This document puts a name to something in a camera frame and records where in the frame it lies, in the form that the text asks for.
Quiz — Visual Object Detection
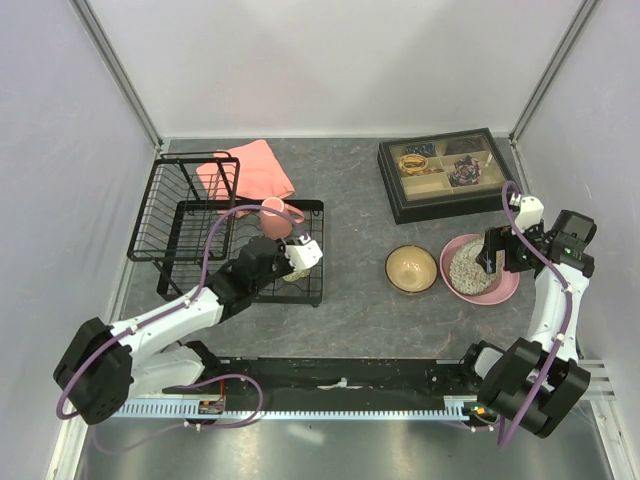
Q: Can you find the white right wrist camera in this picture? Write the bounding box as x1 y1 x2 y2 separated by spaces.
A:
509 194 544 233

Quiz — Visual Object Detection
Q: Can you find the pink folded cloth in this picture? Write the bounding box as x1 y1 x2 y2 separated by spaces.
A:
196 139 295 201

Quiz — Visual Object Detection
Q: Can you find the black compartment display box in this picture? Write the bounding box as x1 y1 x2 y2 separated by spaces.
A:
377 128 514 225

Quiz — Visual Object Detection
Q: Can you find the blue patterned fabric roll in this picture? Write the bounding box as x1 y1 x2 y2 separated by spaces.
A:
405 142 437 158

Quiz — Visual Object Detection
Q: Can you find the speckled ceramic plate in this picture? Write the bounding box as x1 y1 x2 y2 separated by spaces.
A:
449 236 503 296

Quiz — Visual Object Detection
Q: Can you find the brown floral bowl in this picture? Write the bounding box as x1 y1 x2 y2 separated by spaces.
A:
385 245 438 295

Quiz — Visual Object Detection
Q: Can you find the gold bracelet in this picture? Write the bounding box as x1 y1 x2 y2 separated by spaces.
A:
398 152 432 176

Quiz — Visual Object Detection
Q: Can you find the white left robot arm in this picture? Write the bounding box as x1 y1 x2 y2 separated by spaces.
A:
53 237 323 425

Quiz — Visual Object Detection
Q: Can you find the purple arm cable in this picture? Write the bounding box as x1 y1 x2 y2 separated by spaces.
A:
55 204 311 455
449 179 574 447

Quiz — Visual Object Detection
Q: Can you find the dark floral fabric rosette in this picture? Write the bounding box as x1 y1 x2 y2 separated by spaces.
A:
449 155 482 187

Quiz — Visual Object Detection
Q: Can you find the pink ceramic mug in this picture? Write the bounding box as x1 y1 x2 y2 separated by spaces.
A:
260 197 305 240

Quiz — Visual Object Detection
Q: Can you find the pink plate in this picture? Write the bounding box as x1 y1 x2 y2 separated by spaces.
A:
439 234 520 307

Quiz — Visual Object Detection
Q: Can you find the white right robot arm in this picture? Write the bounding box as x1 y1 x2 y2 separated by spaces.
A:
457 210 597 447

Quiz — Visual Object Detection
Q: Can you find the small white patterned bowl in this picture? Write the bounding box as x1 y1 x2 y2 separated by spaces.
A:
282 269 311 283

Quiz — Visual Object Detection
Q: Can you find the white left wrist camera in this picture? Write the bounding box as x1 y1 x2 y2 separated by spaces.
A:
285 236 323 272

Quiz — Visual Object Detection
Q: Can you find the black wire dish rack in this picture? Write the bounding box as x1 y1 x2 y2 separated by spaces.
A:
127 151 324 307

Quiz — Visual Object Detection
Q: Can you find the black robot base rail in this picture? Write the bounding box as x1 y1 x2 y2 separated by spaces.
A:
201 357 480 414

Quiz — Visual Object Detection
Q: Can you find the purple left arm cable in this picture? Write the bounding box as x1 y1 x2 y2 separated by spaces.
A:
55 204 311 455

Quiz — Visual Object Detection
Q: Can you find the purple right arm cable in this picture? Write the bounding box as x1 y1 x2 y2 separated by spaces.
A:
449 179 574 447

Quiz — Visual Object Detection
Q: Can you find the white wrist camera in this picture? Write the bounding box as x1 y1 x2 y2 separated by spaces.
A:
285 236 323 272
509 194 544 233

